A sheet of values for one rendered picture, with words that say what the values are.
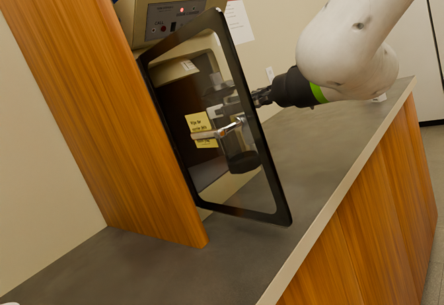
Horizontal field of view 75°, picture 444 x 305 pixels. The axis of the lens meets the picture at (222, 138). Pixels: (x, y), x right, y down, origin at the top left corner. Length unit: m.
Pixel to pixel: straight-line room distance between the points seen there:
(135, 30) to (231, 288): 0.55
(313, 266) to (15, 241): 0.82
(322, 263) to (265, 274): 0.24
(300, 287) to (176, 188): 0.33
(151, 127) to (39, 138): 0.53
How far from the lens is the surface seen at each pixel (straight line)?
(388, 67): 0.56
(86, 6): 0.68
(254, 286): 0.56
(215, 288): 0.59
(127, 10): 0.70
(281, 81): 0.64
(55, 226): 1.09
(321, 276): 0.77
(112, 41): 0.63
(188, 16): 0.80
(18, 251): 1.08
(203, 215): 0.82
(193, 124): 0.61
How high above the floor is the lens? 1.29
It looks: 12 degrees down
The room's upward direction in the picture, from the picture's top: 20 degrees counter-clockwise
